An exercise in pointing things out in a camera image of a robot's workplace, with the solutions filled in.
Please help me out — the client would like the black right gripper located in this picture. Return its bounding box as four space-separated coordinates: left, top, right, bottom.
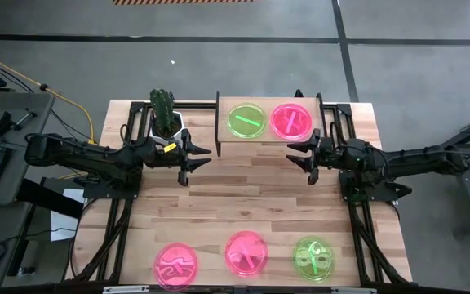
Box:
286 128 345 186

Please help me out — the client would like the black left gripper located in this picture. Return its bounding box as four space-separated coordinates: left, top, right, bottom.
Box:
144 128 213 187

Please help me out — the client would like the green translucent striped plate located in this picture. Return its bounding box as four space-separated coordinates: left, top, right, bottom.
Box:
225 101 267 140

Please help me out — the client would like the pink translucent wave plate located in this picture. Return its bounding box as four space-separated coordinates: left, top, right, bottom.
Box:
153 243 199 292

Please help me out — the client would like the white plant pot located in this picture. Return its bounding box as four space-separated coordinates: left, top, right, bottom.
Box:
149 109 185 145

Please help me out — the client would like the green cactus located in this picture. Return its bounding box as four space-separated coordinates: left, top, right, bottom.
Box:
149 88 177 138

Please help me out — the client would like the green translucent patterned plate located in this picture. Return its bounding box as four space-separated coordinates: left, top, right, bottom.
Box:
292 236 335 282

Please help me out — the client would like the pink translucent patterned plate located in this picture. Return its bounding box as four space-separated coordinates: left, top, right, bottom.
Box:
224 230 269 278

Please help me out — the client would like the white paper sheet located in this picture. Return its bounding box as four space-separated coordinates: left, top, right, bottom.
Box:
50 188 86 242

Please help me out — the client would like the black clamp tool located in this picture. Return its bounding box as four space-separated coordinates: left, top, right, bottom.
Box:
0 108 38 138

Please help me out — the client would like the wooden shelf black metal frame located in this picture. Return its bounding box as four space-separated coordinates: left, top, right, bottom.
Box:
215 91 326 158

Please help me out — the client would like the yellow cable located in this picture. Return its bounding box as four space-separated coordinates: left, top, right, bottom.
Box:
0 44 96 145

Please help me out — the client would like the silver metal bracket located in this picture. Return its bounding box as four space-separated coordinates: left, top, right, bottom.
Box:
102 285 150 294
330 287 377 294

